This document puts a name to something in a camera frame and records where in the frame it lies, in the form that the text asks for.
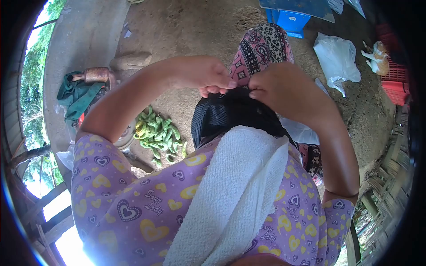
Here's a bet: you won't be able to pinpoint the person's right hand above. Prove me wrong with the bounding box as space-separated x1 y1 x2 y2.
248 62 331 126

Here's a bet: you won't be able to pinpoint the person's left hand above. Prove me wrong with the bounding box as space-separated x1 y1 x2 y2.
171 55 238 98

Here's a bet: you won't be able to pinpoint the person's left fingers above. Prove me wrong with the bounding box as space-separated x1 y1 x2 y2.
199 75 238 98

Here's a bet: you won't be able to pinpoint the person's right fingers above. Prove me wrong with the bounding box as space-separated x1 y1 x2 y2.
248 78 272 102

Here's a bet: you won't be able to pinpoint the black mesh strap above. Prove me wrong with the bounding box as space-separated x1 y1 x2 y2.
191 87 297 149

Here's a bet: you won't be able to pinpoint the person's legs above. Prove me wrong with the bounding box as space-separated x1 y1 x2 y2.
229 22 324 187

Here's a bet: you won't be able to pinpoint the blue plastic stool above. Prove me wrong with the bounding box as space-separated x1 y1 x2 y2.
265 9 311 39

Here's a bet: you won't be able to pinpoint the pile of green pods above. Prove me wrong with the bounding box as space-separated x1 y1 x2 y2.
133 106 188 168

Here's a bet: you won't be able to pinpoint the white plastic bag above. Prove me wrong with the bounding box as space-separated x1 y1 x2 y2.
313 32 361 98

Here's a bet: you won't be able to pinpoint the grey stone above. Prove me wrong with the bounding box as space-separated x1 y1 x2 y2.
109 51 153 71

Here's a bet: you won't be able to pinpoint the round metal tray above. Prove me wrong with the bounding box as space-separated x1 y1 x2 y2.
113 120 136 151

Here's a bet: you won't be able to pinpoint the white towel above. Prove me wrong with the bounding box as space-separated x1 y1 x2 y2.
163 125 290 266

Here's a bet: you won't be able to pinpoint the orange and white cat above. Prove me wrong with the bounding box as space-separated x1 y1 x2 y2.
361 40 390 76

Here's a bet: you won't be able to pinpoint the rusty metal pipe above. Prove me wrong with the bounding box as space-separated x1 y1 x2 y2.
67 67 116 88

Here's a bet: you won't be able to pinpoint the red plastic crate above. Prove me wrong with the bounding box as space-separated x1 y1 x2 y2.
376 23 410 106

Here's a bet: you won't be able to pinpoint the person's body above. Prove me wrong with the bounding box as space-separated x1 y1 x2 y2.
71 133 356 266

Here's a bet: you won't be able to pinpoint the green cloth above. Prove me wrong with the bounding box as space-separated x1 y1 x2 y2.
57 71 105 122

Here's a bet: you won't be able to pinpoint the bamboo fence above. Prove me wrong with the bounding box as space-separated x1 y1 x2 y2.
356 110 416 266

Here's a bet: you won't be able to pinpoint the large concrete ring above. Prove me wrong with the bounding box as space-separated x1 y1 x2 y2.
43 0 131 173

